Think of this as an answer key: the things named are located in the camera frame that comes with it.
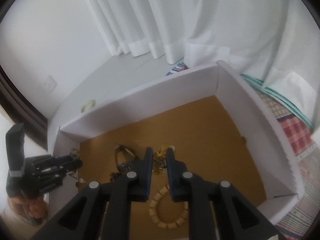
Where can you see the white wall socket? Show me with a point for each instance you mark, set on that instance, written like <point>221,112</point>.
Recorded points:
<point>49,84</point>

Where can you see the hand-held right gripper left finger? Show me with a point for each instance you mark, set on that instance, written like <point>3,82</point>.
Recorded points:
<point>149,170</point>

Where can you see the silver gold brooch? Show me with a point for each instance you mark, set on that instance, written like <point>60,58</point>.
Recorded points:
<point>73,152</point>

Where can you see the white curtain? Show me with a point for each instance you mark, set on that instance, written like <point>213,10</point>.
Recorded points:
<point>150,17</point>

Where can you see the small yellow-green object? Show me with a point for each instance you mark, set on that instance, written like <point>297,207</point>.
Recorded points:
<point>88,105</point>

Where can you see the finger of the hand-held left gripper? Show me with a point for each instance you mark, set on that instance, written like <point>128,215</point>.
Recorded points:
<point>72,168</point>
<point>63,159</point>

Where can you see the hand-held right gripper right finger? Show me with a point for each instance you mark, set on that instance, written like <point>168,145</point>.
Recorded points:
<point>172,175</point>

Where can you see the red gold pendant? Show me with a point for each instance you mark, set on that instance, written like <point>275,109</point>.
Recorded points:
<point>113,176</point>

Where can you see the person's left hand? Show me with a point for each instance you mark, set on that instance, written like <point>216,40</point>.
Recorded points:
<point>37,208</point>

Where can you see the patchwork checked blanket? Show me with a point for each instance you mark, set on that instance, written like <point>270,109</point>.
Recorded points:
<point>295,130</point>

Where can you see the white cardboard box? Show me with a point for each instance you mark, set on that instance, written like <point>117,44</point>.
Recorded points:
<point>150,97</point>

